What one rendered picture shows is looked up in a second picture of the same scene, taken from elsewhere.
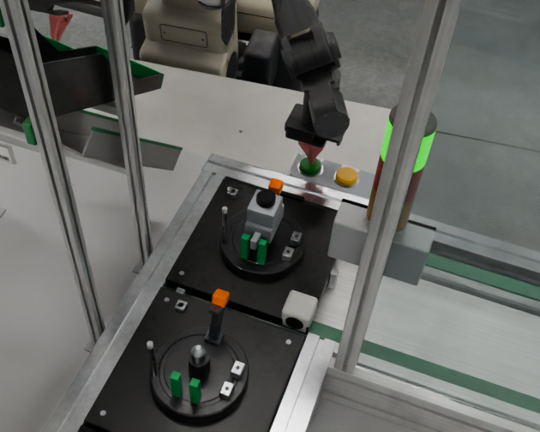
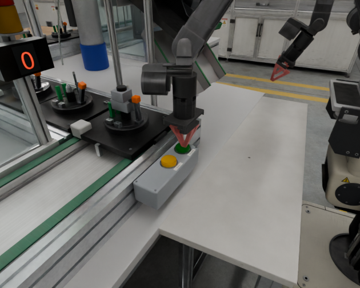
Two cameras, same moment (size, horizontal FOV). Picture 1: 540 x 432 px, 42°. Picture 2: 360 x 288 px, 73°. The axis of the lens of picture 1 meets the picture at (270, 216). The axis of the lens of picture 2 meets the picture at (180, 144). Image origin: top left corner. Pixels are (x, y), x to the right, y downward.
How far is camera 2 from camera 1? 1.33 m
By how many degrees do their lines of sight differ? 73
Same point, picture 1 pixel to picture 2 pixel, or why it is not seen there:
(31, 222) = not seen: hidden behind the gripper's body
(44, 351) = not seen: hidden behind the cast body
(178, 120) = (255, 136)
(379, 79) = not seen: outside the picture
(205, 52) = (344, 164)
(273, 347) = (70, 120)
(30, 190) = (204, 102)
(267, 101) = (283, 172)
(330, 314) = (86, 155)
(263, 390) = (53, 116)
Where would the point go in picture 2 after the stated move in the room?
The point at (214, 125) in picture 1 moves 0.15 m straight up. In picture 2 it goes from (253, 148) to (261, 110)
